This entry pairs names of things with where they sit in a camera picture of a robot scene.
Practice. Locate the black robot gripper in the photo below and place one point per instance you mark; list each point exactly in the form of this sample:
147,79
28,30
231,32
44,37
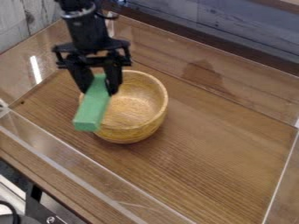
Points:
91,49

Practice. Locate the green rectangular block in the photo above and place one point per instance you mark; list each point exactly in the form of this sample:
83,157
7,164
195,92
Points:
92,106

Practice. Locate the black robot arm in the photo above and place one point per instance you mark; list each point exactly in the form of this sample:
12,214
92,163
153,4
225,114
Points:
76,5

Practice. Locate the brown wooden bowl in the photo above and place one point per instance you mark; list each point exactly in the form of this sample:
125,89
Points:
137,109

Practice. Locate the clear acrylic tray wall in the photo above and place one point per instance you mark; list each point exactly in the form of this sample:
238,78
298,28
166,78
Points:
209,169

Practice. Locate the black table clamp bracket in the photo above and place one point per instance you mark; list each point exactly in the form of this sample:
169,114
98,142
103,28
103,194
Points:
50,213

